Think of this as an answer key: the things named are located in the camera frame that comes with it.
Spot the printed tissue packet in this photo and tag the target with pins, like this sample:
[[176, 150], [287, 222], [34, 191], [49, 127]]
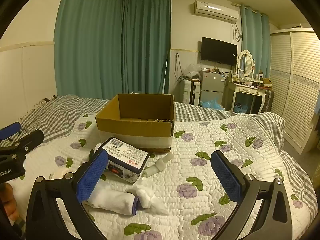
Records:
[[127, 155]]

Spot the white slatted wardrobe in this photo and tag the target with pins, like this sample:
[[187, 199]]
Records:
[[297, 80]]

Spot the white oval mirror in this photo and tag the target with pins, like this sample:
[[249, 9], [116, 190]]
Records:
[[246, 61]]

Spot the white pole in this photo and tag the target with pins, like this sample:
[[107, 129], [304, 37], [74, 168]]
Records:
[[165, 72]]

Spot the narrow green curtain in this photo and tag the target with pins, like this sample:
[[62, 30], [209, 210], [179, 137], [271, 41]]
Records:
[[252, 35]]

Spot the white air conditioner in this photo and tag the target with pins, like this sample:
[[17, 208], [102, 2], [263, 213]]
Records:
[[215, 11]]

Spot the brown cardboard box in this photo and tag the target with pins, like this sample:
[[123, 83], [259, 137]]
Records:
[[135, 130]]

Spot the grey checked bed sheet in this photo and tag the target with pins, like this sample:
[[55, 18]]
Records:
[[50, 115]]

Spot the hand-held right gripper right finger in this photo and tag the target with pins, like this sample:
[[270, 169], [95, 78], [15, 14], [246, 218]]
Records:
[[225, 177]]

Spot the white dressing table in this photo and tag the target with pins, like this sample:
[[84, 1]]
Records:
[[246, 88]]

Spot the clear plastic bag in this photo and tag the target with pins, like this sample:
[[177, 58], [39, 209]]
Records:
[[192, 70]]

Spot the black wall television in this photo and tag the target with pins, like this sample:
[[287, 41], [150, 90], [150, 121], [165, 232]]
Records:
[[218, 51]]

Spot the wide green curtain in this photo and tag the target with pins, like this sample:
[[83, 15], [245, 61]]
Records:
[[87, 42]]

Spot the white suitcase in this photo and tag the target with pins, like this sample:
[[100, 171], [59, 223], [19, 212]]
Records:
[[186, 90]]

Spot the blue plastic bag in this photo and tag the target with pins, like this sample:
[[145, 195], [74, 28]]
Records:
[[211, 105]]

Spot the blue plastic basket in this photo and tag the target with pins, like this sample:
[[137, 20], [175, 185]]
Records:
[[240, 108]]

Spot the dark suitcase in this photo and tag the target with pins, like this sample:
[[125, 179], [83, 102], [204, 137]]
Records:
[[269, 101]]

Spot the person's left hand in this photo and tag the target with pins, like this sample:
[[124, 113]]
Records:
[[10, 200]]

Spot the white floral quilt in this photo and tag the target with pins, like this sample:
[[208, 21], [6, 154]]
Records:
[[200, 135]]

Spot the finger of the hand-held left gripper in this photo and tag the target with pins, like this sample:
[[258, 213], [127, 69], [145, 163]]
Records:
[[10, 130], [32, 137]]

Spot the white plastic tube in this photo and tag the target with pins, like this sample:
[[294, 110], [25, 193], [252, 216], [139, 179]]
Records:
[[156, 167]]

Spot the brown patterned pillow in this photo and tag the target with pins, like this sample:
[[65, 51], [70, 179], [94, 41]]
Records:
[[46, 100]]

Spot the white cotton wad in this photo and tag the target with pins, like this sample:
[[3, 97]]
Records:
[[146, 195]]

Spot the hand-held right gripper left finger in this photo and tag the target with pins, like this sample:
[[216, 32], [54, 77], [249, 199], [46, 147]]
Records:
[[92, 175]]

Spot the small silver fridge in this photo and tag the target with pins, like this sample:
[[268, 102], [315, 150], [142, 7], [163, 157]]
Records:
[[212, 82]]

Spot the white sock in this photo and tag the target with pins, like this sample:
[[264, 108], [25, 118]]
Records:
[[112, 200]]

